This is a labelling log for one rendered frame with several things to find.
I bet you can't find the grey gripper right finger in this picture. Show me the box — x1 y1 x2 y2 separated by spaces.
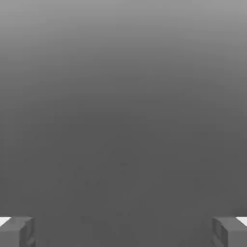
211 216 247 247

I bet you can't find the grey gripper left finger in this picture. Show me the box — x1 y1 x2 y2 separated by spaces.
0 216 37 247

